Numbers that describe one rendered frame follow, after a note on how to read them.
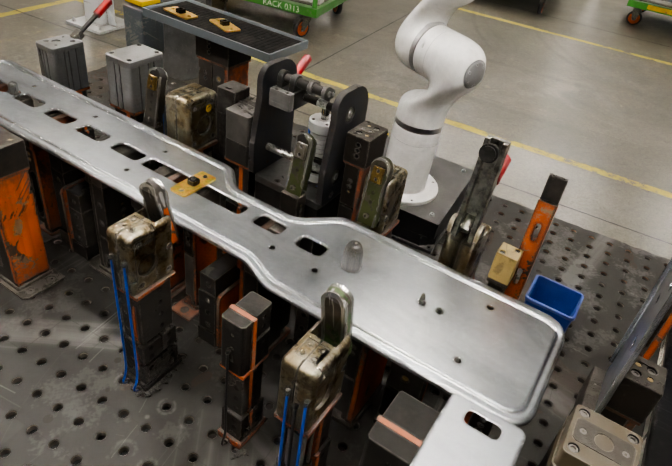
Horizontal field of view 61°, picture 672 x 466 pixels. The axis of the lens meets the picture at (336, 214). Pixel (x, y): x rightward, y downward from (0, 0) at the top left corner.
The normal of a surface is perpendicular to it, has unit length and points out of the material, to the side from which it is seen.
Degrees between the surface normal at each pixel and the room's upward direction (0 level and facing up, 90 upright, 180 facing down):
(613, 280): 0
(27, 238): 90
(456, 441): 0
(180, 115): 90
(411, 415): 0
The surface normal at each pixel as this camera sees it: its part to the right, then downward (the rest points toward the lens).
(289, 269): 0.12, -0.81
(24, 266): 0.83, 0.40
